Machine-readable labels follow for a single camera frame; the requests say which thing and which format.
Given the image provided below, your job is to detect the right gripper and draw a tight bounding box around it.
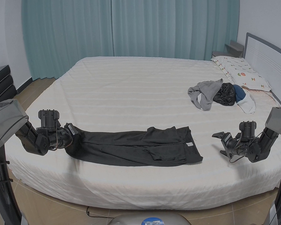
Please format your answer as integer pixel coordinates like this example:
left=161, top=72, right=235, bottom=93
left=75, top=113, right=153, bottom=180
left=212, top=132, right=244, bottom=158

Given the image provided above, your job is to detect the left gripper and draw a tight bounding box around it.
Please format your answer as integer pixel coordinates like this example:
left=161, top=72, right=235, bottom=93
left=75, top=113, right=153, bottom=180
left=49, top=123, right=78, bottom=149

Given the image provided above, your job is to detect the black T-shirt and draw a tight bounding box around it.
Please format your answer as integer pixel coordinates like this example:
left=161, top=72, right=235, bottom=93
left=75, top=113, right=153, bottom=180
left=65, top=126, right=204, bottom=167

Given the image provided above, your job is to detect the bed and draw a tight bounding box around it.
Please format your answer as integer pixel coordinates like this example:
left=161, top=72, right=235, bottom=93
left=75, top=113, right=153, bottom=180
left=4, top=32, right=281, bottom=211

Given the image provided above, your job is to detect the white garment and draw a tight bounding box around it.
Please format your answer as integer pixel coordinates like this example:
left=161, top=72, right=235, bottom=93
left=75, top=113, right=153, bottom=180
left=237, top=92, right=256, bottom=114

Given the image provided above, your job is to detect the black patterned garment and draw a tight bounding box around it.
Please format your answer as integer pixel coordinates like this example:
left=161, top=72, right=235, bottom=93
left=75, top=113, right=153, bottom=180
left=213, top=83, right=236, bottom=107

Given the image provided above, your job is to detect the dark blue garment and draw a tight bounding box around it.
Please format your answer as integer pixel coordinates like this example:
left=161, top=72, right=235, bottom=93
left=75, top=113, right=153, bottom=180
left=233, top=85, right=246, bottom=103

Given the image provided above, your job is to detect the grey garment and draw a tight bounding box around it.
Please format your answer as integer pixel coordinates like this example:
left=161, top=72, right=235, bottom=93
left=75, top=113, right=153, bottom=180
left=187, top=78, right=223, bottom=111

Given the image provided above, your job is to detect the white printed pillow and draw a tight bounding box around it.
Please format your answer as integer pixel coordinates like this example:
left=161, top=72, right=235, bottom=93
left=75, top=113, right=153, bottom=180
left=211, top=56, right=272, bottom=92

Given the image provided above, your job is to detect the black chest of drawers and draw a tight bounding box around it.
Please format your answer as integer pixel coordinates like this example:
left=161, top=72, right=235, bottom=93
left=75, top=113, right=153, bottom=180
left=0, top=65, right=16, bottom=107

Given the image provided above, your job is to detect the grey bedside table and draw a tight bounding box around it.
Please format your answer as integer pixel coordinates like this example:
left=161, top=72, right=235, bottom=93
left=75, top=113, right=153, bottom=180
left=212, top=40, right=244, bottom=58

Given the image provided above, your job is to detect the blue-green curtain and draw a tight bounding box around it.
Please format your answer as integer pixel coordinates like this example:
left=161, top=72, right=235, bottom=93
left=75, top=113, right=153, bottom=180
left=111, top=0, right=240, bottom=60
left=21, top=0, right=114, bottom=80

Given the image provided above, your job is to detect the black cable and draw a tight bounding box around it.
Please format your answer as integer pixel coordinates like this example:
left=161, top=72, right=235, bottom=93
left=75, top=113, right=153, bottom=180
left=86, top=206, right=115, bottom=219

